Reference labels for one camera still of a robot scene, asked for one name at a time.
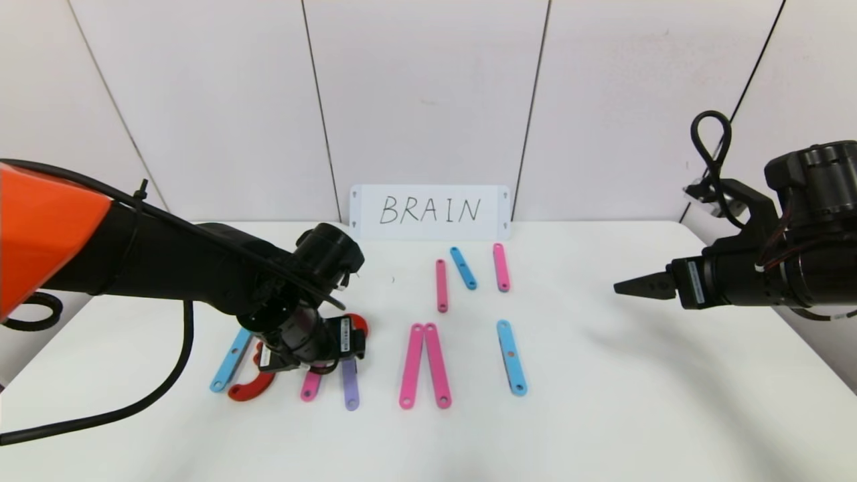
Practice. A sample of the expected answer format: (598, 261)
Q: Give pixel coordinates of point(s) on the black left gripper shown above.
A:
(349, 336)

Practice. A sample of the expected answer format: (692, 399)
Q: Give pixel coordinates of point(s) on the short blue bar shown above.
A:
(463, 268)

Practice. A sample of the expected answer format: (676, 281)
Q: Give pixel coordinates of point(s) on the short pink bar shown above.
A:
(501, 268)

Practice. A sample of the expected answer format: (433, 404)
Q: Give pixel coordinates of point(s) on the long blue bar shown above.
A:
(227, 365)
(511, 357)

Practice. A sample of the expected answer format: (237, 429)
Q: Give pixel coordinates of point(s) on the small red arc piece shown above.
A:
(361, 325)

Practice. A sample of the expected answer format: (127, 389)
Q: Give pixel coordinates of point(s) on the large red arc piece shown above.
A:
(251, 389)

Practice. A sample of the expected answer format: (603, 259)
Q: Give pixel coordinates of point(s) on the medium red arc piece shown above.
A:
(257, 353)

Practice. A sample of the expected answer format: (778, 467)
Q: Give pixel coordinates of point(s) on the short purple bar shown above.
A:
(350, 388)

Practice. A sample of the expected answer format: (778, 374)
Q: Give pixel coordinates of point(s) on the white BRAIN word card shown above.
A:
(428, 231)

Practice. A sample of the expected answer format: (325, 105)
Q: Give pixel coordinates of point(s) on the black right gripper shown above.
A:
(692, 283)

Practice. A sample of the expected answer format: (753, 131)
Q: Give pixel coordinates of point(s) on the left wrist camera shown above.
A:
(343, 281)

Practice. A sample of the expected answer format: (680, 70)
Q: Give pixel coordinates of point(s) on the long pink bar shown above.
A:
(437, 365)
(441, 286)
(411, 366)
(310, 387)

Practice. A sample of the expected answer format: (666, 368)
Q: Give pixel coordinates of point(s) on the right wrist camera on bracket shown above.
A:
(760, 207)

